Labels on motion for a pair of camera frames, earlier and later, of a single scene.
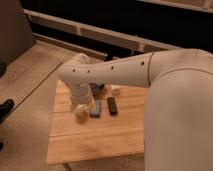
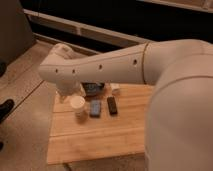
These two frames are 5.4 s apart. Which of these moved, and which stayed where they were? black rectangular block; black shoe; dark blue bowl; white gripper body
Moved: white gripper body
Stayed: black shoe; dark blue bowl; black rectangular block
